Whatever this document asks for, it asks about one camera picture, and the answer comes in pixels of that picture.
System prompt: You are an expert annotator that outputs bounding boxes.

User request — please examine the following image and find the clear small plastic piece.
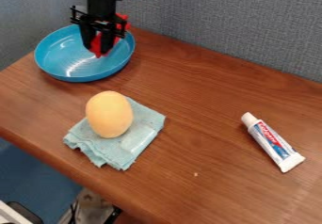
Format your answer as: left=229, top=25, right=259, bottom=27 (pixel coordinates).
left=120, top=123, right=158, bottom=154

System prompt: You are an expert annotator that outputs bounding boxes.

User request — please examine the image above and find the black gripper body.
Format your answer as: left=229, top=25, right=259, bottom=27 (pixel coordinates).
left=71, top=0, right=119, bottom=32

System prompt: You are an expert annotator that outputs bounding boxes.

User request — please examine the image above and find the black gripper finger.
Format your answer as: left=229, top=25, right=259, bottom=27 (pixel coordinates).
left=79, top=20, right=96, bottom=49
left=100, top=28, right=115, bottom=55

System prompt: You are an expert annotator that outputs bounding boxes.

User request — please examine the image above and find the white toothpaste tube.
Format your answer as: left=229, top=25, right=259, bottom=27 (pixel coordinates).
left=242, top=112, right=306, bottom=173

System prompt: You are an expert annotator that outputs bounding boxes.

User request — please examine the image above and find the blue plate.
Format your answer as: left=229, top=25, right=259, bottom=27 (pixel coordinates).
left=34, top=25, right=136, bottom=83

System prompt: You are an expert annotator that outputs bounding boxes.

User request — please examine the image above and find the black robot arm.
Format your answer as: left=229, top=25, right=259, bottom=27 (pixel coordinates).
left=71, top=0, right=130, bottom=58

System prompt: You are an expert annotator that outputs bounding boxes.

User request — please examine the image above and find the light blue folded cloth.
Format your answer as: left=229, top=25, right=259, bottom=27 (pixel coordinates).
left=63, top=98, right=166, bottom=170

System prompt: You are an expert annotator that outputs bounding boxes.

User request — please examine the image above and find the orange egg-shaped sponge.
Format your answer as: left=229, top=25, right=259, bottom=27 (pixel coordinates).
left=86, top=90, right=134, bottom=138

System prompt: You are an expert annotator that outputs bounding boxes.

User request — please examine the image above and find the red plastic block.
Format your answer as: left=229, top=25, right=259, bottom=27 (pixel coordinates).
left=90, top=13, right=130, bottom=58

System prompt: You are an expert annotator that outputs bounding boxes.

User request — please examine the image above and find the grey object under table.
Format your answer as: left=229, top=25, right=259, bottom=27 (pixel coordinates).
left=58, top=188, right=122, bottom=224

